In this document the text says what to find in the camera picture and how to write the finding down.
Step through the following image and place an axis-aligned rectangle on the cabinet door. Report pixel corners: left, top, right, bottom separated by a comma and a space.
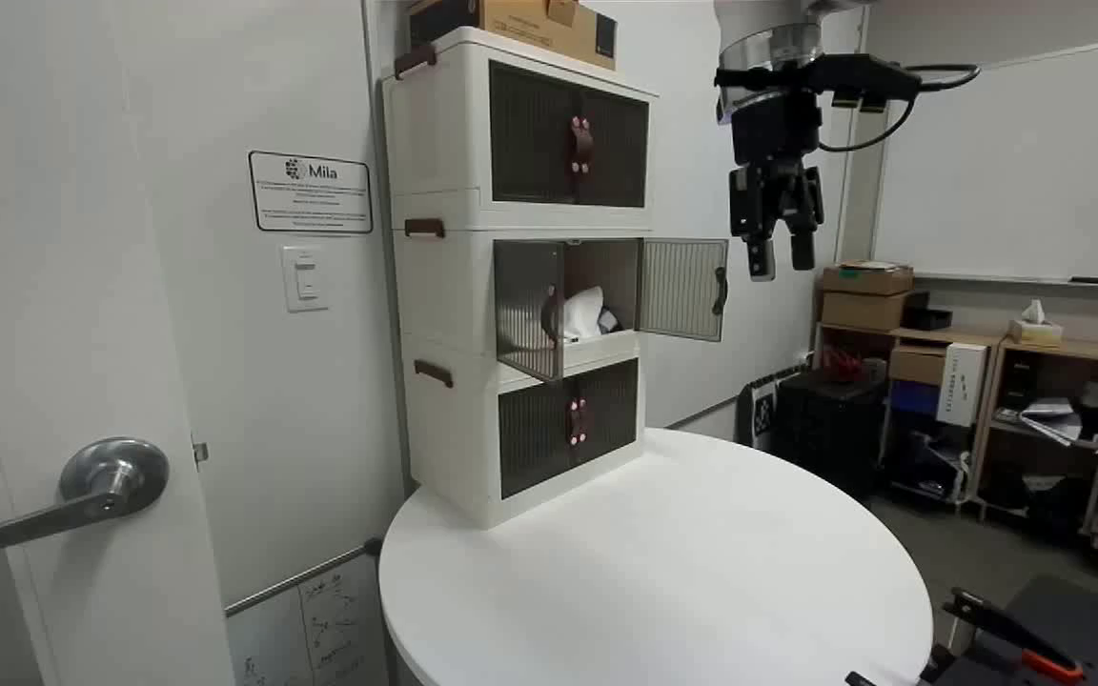
540, 245, 566, 380
642, 239, 727, 344

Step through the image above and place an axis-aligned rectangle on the white object inside cabinet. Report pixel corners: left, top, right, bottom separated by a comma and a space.
499, 282, 625, 354

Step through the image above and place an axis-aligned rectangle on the silver door lever handle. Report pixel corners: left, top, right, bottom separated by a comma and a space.
0, 434, 168, 550

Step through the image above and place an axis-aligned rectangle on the white box on shelf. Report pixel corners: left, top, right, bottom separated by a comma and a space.
938, 344, 989, 427

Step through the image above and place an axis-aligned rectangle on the white wall sign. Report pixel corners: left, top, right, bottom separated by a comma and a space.
249, 150, 372, 231

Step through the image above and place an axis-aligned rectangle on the cardboard box on cabinet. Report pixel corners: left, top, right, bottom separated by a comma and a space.
408, 0, 618, 70

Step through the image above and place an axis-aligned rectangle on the black red tool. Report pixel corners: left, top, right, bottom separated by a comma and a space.
947, 586, 1087, 686

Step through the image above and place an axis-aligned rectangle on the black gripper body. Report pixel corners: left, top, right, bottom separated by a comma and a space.
713, 53, 924, 225

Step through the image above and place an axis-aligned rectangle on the white round table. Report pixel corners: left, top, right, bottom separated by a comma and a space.
376, 429, 933, 686

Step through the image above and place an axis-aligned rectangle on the black bin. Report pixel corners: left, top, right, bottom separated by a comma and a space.
775, 375, 885, 494

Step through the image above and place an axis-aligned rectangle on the white light switch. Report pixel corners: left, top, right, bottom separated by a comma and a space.
283, 245, 328, 314

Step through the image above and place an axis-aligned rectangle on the white three-tier storage cabinet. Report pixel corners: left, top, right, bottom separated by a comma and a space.
376, 22, 661, 530

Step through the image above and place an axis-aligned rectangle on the white door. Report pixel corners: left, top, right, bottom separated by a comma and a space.
0, 0, 231, 686

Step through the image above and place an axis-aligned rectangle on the tissue box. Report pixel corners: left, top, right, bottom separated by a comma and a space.
1007, 302, 1065, 344

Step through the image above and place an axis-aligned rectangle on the cardboard box on shelf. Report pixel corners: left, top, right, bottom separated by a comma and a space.
821, 264, 914, 332

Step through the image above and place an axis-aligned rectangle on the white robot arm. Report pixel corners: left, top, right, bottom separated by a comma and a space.
713, 0, 924, 277

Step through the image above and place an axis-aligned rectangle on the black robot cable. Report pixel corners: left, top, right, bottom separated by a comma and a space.
812, 62, 984, 161

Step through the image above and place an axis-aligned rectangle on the wooden shelf unit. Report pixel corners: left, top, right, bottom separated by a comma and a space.
817, 326, 1098, 551

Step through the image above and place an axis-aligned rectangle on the whiteboard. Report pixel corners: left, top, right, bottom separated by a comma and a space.
872, 41, 1098, 282

